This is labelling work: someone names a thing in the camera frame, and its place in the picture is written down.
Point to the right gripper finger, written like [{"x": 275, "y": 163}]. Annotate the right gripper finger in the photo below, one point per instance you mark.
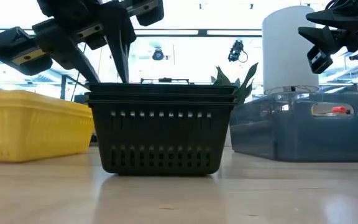
[
  {"x": 325, "y": 39},
  {"x": 343, "y": 15}
]

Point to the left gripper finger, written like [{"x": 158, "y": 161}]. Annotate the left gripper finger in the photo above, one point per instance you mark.
[
  {"x": 64, "y": 46},
  {"x": 118, "y": 31}
]

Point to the yellow plastic basket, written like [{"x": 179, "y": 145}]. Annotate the yellow plastic basket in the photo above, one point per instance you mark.
[{"x": 33, "y": 127}]

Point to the grey translucent plastic bin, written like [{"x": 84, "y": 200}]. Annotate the grey translucent plastic bin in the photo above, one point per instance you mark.
[{"x": 322, "y": 140}]

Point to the dark round hanging object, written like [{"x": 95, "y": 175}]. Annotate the dark round hanging object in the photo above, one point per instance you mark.
[{"x": 158, "y": 55}]

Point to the small red orange object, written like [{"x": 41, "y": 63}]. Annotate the small red orange object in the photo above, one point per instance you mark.
[{"x": 339, "y": 109}]

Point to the green plant in white pot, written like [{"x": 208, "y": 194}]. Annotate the green plant in white pot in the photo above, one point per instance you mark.
[{"x": 244, "y": 85}]

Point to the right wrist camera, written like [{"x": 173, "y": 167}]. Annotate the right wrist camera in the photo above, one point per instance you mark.
[{"x": 319, "y": 60}]

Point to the black hanging camera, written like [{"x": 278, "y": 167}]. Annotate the black hanging camera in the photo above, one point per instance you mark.
[{"x": 236, "y": 49}]

